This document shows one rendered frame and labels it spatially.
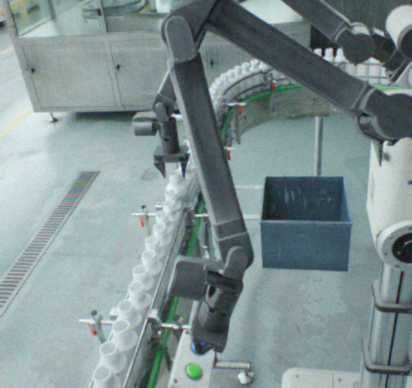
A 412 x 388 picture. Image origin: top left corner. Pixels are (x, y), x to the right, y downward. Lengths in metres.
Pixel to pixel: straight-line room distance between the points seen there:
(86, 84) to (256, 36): 4.18
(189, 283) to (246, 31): 0.43
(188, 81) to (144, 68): 3.89
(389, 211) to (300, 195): 0.85
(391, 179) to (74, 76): 4.15
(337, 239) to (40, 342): 1.72
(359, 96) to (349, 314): 1.95
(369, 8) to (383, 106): 5.54
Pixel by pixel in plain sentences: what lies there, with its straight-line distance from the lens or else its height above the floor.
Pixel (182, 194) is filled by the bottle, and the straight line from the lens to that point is 1.53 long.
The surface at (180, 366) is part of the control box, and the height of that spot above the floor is 1.12.
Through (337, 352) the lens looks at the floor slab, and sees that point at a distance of 2.52.
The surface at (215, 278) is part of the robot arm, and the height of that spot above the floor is 1.38.
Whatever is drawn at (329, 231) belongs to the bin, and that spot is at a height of 0.91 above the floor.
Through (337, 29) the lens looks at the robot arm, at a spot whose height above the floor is 1.63.
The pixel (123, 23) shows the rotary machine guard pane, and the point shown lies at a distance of 4.65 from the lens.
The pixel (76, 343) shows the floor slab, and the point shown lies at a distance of 2.72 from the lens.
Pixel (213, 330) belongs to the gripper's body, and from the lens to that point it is 0.90.
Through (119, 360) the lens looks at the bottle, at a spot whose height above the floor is 1.13.
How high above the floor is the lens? 1.95
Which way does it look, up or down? 32 degrees down
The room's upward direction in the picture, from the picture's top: 6 degrees counter-clockwise
